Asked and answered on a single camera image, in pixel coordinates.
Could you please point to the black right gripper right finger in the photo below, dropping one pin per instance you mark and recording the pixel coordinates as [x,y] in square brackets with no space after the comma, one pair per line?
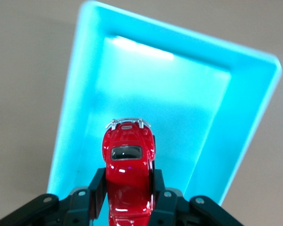
[169,204]

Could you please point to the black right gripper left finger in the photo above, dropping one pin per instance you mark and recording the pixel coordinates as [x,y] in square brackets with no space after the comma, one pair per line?
[85,204]

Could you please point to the red beetle toy car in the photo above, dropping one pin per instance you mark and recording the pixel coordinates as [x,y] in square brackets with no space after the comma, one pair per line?
[128,169]

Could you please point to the blue plastic box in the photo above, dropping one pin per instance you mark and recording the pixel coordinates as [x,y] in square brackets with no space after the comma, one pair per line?
[155,89]

